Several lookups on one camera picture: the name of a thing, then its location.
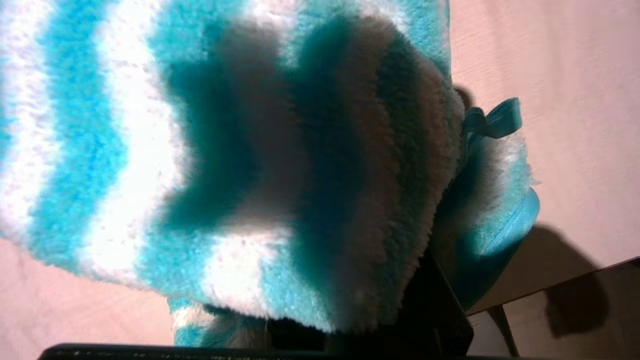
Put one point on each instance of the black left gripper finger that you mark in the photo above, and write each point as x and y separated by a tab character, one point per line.
435	325

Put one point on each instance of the teal white striped cloth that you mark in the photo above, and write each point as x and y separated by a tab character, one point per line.
150	150

